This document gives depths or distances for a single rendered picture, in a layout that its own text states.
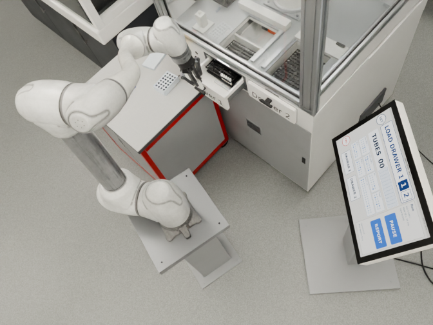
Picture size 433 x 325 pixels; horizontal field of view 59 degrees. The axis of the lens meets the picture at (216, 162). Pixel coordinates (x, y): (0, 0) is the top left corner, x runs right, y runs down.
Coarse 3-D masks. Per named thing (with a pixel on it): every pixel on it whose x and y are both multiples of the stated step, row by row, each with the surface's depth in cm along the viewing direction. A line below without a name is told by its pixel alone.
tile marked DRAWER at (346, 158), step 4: (344, 152) 152; (348, 152) 150; (344, 156) 152; (348, 156) 150; (344, 160) 151; (348, 160) 149; (344, 164) 151; (348, 164) 149; (352, 164) 147; (344, 168) 150; (348, 168) 149; (352, 168) 147; (348, 172) 148
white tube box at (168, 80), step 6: (168, 72) 215; (162, 78) 215; (168, 78) 213; (174, 78) 213; (156, 84) 213; (162, 84) 212; (168, 84) 212; (174, 84) 213; (156, 90) 215; (162, 90) 210; (168, 90) 211
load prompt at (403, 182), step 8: (384, 128) 137; (392, 128) 134; (384, 136) 137; (392, 136) 134; (392, 144) 133; (392, 152) 132; (400, 152) 130; (392, 160) 132; (400, 160) 129; (392, 168) 131; (400, 168) 129; (400, 176) 128; (408, 176) 125; (400, 184) 127; (408, 184) 125; (400, 192) 127; (408, 192) 124; (400, 200) 126; (408, 200) 124
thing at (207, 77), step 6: (210, 60) 203; (204, 66) 202; (192, 72) 199; (204, 72) 205; (204, 78) 203; (210, 78) 202; (216, 78) 202; (240, 78) 199; (210, 84) 200; (216, 84) 200; (234, 84) 198; (240, 84) 192; (222, 90) 197; (234, 90) 190; (240, 90) 195; (228, 96) 189; (234, 96) 193; (228, 102) 192
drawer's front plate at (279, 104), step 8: (248, 88) 190; (256, 88) 183; (264, 96) 183; (272, 96) 179; (264, 104) 190; (272, 104) 184; (280, 104) 178; (288, 104) 175; (280, 112) 184; (288, 112) 178; (296, 112) 176; (288, 120) 184; (296, 120) 181
